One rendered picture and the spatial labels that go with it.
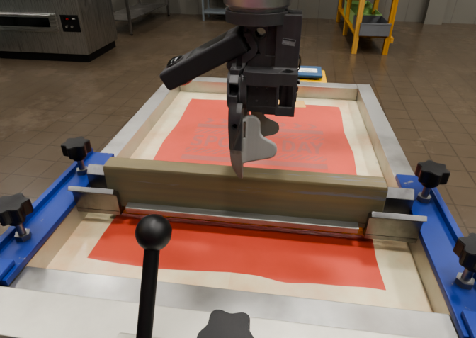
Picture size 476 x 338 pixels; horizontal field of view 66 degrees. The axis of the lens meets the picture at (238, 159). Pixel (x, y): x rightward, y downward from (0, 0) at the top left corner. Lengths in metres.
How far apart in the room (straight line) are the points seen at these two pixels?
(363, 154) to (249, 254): 0.37
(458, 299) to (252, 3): 0.39
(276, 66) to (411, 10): 7.53
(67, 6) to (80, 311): 4.71
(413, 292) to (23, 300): 0.45
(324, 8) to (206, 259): 7.34
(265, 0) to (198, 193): 0.28
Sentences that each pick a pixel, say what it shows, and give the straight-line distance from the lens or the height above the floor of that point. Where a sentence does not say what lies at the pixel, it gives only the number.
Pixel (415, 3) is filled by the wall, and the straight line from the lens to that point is 7.93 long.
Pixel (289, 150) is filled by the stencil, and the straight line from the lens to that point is 0.79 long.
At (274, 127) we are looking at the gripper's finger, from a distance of 0.52.
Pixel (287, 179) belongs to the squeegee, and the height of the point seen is 1.06.
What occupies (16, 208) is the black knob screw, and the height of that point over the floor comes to 1.06.
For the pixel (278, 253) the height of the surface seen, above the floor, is 0.96.
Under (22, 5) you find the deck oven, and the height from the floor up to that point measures 0.66.
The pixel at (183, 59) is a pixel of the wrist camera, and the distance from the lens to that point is 0.46.
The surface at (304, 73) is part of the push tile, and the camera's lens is 1.23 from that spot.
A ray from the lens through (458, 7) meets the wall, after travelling 8.15.
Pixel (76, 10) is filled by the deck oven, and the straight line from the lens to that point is 4.96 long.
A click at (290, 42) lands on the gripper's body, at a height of 1.25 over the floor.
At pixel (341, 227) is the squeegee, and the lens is 0.55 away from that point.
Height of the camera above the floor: 1.35
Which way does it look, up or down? 31 degrees down
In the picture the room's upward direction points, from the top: straight up
